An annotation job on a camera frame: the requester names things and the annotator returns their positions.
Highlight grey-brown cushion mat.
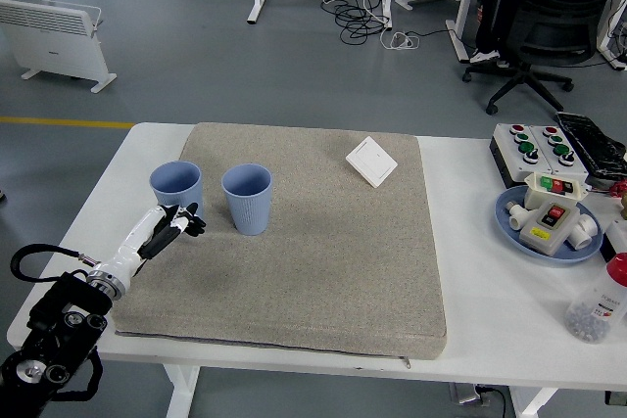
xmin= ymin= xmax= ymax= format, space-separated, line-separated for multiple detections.
xmin=108 ymin=121 xmax=448 ymax=360

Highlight white pipe fitting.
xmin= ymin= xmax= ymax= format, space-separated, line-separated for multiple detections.
xmin=567 ymin=211 xmax=600 ymax=251
xmin=506 ymin=200 xmax=528 ymax=232

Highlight beige switch with yellow label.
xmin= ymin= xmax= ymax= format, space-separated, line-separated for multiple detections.
xmin=517 ymin=200 xmax=582 ymax=258

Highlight white push-button control box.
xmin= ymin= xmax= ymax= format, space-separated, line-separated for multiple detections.
xmin=530 ymin=123 xmax=589 ymax=185
xmin=488 ymin=122 xmax=557 ymax=189

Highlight beige switch green red buttons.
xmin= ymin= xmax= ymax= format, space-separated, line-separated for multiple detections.
xmin=522 ymin=171 xmax=592 ymax=211

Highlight white and black box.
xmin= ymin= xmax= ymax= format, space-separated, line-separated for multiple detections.
xmin=600 ymin=219 xmax=627 ymax=262

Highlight white desk frame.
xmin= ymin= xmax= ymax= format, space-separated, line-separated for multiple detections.
xmin=596 ymin=0 xmax=627 ymax=71

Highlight black keyboard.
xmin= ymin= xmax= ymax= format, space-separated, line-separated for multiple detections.
xmin=554 ymin=112 xmax=627 ymax=178

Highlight black office chair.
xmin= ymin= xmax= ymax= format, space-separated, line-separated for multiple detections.
xmin=462 ymin=0 xmax=619 ymax=116

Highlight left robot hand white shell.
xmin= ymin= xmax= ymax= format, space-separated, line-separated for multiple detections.
xmin=95 ymin=201 xmax=208 ymax=278

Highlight clear jar with red lid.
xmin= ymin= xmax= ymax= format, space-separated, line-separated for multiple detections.
xmin=563 ymin=252 xmax=627 ymax=344

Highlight blue ribbed plastic cup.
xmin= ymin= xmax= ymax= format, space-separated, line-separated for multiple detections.
xmin=220 ymin=163 xmax=273 ymax=237
xmin=148 ymin=160 xmax=204 ymax=218

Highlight white wall switch plate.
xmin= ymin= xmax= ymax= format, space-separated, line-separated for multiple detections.
xmin=344 ymin=135 xmax=398 ymax=189

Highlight person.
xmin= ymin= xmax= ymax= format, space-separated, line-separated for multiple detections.
xmin=468 ymin=0 xmax=513 ymax=68

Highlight blue round plate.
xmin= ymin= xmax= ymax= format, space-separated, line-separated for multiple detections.
xmin=493 ymin=185 xmax=604 ymax=268

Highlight power strip under table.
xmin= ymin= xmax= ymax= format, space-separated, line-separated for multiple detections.
xmin=449 ymin=381 xmax=513 ymax=409

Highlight white charger cable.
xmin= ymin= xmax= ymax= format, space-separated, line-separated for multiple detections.
xmin=379 ymin=29 xmax=421 ymax=52

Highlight white table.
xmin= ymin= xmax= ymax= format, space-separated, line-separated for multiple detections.
xmin=6 ymin=121 xmax=627 ymax=418

